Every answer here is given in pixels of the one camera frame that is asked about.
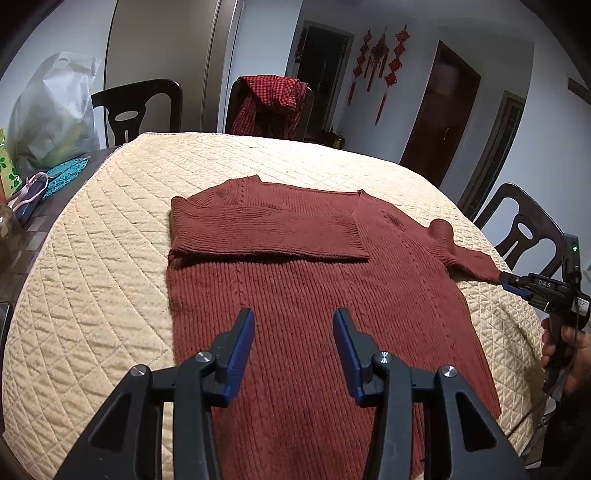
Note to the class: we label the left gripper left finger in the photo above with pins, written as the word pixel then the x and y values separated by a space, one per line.
pixel 123 440

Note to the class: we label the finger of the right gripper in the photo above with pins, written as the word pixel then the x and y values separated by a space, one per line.
pixel 512 280
pixel 524 294

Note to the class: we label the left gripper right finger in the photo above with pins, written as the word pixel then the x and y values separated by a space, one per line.
pixel 462 439

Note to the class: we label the rust red knit sweater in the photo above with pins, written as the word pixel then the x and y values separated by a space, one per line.
pixel 294 256

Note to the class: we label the right hand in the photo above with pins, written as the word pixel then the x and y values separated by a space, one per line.
pixel 579 374

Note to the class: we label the black chair at right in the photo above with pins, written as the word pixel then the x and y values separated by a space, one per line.
pixel 529 227

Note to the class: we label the beige quilted bed cover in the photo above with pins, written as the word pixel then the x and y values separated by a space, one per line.
pixel 95 301

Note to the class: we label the dark brown wooden door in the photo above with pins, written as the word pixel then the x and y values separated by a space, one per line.
pixel 443 116

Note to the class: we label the glass jar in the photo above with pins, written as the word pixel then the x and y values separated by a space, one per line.
pixel 10 227

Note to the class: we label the red Chinese knot decorations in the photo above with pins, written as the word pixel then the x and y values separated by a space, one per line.
pixel 379 61

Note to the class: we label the pink purple pouch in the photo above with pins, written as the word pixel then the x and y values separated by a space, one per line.
pixel 25 202

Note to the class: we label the teal knitted item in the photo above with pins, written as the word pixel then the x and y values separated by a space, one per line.
pixel 64 173

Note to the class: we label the green floral package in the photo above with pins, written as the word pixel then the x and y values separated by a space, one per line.
pixel 10 178

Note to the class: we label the chair with red garment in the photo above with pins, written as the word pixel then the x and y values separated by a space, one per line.
pixel 235 110

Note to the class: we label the red checkered garment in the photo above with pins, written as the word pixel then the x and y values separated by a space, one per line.
pixel 272 106

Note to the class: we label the grey plastic bag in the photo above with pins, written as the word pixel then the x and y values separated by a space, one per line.
pixel 53 119

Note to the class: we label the black chair with oval cutout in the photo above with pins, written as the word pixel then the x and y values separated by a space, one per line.
pixel 125 106

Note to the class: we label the grey refrigerator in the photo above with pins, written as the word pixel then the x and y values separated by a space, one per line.
pixel 188 42

